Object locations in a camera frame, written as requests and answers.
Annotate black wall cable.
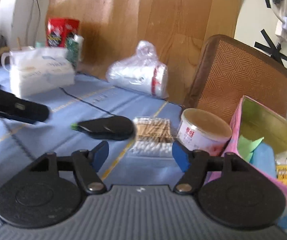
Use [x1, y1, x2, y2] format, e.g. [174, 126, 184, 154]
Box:
[26, 0, 42, 46]

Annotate white ceramic mug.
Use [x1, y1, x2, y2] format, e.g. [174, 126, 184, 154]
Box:
[1, 46, 34, 72]

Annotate white tissue pack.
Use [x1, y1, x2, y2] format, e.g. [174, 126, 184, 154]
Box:
[1, 47, 75, 99]

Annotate yellow small packet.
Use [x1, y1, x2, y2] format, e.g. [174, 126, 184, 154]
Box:
[276, 164, 287, 186]

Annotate gold spoon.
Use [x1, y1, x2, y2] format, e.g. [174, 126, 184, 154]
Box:
[16, 37, 22, 50]

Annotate white power strip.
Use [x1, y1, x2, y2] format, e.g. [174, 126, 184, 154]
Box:
[275, 16, 287, 43]

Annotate light green box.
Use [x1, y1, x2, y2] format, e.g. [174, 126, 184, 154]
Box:
[35, 41, 47, 48]

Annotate black glasses case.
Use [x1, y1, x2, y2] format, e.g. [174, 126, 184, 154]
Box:
[71, 115, 135, 141]

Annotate plastic bag of paper cups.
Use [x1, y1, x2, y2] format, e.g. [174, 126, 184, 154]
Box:
[105, 41, 168, 99]

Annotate red snack box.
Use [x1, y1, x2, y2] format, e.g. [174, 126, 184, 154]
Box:
[46, 18, 80, 47]

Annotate pink metal tin box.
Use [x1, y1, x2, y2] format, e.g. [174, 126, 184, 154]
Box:
[208, 95, 287, 239]

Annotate bag of cotton swabs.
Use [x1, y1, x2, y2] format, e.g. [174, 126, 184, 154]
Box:
[130, 117, 175, 158]

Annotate brown woven chair cushion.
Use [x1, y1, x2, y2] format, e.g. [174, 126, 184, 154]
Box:
[183, 35, 287, 122]

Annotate green white tube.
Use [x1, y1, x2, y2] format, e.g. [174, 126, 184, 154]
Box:
[65, 34, 84, 70]

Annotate round food can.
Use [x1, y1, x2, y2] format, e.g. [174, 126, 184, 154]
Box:
[177, 108, 233, 156]

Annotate blue striped tablecloth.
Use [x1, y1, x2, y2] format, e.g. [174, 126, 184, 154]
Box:
[0, 65, 209, 233]

